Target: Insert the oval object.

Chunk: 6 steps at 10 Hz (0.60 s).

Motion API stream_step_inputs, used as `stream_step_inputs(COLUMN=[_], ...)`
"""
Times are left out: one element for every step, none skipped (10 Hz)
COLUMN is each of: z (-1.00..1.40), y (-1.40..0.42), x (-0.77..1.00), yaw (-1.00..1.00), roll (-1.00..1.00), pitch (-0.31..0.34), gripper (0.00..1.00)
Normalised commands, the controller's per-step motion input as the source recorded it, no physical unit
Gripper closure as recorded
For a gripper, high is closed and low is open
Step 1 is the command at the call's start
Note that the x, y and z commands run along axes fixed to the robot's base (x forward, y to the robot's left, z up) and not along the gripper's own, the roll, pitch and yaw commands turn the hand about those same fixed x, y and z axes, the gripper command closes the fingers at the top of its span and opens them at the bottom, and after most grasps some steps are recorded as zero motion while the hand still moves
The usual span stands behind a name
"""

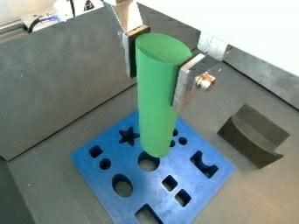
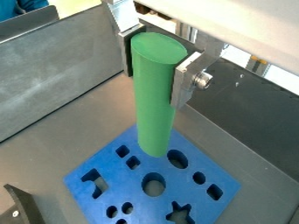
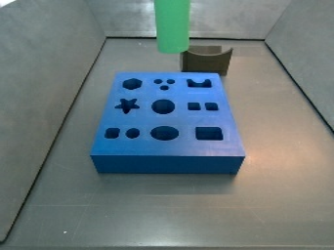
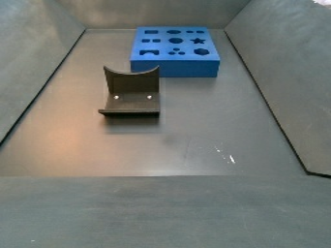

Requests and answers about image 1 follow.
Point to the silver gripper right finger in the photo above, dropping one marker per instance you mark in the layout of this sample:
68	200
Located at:
192	74

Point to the green oval cylinder peg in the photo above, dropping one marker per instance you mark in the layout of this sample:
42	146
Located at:
159	55

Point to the blue shape sorting board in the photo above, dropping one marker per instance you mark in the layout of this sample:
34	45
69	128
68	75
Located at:
164	189

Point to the white robot base equipment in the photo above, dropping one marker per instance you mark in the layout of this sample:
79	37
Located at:
34	14

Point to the black curved holder block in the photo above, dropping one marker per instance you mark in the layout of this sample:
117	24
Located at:
253	135

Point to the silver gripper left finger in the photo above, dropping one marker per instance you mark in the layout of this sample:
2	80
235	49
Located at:
131	27

